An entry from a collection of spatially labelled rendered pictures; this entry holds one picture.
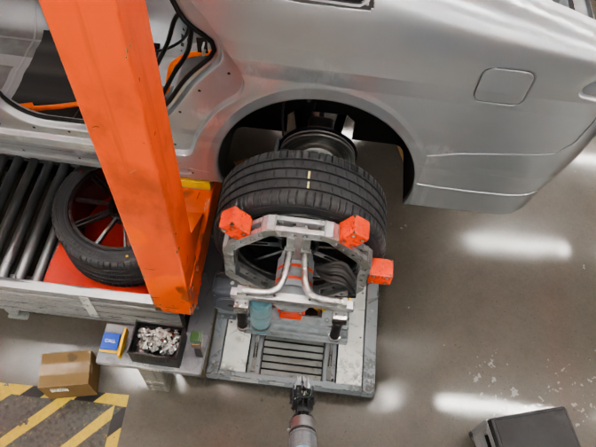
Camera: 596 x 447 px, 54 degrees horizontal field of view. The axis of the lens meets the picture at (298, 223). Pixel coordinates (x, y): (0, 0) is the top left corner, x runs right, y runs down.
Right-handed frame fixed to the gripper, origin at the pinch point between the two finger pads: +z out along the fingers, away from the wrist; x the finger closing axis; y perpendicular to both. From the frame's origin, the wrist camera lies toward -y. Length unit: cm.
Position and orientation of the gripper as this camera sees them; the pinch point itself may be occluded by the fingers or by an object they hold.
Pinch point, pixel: (301, 380)
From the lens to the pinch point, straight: 221.6
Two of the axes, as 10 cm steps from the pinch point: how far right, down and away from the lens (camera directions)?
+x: -10.0, -0.5, -0.3
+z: 0.0, -5.4, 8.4
